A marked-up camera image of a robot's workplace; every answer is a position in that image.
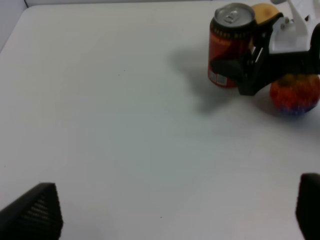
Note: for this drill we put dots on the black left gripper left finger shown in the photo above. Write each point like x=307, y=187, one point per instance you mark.
x=35, y=215

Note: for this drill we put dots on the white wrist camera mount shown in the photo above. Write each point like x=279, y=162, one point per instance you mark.
x=300, y=33

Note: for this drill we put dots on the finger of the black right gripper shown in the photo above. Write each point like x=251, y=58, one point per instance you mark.
x=262, y=32
x=236, y=69

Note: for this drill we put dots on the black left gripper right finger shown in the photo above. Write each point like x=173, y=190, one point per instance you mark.
x=307, y=210

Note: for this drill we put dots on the brown potato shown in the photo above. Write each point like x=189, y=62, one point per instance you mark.
x=264, y=12

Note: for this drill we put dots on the red soda can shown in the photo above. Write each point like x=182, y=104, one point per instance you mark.
x=230, y=34

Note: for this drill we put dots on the rainbow coloured ball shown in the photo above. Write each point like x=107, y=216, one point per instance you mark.
x=295, y=94

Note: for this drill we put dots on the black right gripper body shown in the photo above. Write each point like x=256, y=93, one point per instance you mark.
x=267, y=68

